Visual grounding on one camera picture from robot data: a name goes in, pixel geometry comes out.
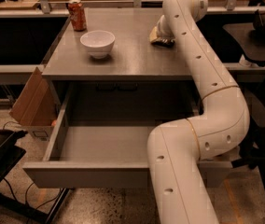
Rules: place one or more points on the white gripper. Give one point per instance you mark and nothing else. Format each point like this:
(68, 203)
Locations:
(162, 29)

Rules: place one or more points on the dark rxbar chocolate bar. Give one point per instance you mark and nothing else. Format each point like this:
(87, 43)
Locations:
(167, 43)

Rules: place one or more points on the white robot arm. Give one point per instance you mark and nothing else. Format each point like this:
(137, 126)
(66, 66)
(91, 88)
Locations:
(219, 124)

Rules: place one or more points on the grey cabinet with top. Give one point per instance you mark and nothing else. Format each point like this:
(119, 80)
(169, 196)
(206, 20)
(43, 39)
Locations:
(132, 58)

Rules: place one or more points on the open grey top drawer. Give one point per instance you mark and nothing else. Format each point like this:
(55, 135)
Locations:
(99, 140)

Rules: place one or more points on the white ceramic bowl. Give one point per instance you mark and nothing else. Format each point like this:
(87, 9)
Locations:
(98, 43)

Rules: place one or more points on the orange soda can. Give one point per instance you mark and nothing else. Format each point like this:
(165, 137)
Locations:
(77, 15)

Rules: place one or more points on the brown cardboard box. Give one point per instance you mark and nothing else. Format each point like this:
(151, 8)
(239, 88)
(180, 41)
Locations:
(35, 109)

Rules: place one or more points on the black cart at left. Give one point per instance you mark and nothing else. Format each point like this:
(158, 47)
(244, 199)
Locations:
(10, 154)

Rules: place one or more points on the black drawer handle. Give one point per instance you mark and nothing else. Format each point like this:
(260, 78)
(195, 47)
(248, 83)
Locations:
(116, 87)

